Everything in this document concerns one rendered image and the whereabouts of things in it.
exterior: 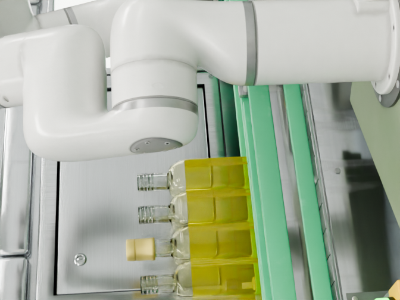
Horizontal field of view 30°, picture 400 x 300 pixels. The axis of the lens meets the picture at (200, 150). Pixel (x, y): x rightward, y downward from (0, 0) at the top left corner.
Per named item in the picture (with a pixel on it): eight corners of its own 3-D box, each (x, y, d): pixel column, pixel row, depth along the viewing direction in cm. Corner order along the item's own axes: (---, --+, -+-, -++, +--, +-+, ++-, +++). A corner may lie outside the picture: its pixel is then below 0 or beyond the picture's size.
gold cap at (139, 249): (154, 232, 116) (125, 234, 116) (154, 247, 113) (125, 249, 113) (155, 249, 118) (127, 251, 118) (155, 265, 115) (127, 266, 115)
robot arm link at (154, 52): (252, -23, 81) (105, -18, 81) (261, 91, 78) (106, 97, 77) (245, 16, 91) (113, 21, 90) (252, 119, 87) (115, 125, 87)
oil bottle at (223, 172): (292, 168, 126) (166, 173, 125) (297, 152, 121) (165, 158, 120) (296, 197, 124) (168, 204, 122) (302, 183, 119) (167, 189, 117)
